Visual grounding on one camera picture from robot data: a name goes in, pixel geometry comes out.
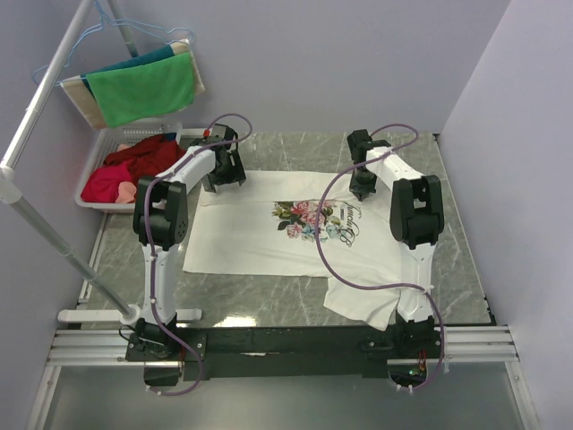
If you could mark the dark red t shirt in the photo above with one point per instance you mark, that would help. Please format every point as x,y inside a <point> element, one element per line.
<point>149,157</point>

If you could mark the white floral t shirt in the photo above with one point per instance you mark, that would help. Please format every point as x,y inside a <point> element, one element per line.
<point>302,224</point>

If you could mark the teal towel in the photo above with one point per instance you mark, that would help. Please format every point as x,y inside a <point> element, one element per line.
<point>134,60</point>

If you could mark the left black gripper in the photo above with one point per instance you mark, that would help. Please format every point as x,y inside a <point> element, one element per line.
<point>236,174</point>

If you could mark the white clothes rack frame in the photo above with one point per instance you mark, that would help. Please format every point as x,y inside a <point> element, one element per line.
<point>37,282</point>

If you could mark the pink t shirt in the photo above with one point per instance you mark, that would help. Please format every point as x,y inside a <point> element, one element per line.
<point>110,184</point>

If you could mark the green towel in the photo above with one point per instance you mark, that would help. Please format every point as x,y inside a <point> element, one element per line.
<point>155,89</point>

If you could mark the white plastic laundry basket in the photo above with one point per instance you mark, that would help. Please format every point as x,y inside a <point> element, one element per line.
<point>112,140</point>

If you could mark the aluminium rail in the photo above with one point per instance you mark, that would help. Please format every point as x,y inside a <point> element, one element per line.
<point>464,344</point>

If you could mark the beige towel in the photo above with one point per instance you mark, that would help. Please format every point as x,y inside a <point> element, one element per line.
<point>87,105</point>

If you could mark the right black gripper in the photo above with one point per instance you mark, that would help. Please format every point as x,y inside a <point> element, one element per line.
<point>362,191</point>

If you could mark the black base beam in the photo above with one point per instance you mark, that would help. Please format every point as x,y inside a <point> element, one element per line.
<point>244,352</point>

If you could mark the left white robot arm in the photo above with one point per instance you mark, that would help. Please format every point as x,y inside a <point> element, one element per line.
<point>161,220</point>

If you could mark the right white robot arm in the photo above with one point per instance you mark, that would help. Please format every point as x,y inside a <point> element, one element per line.
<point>416,217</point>

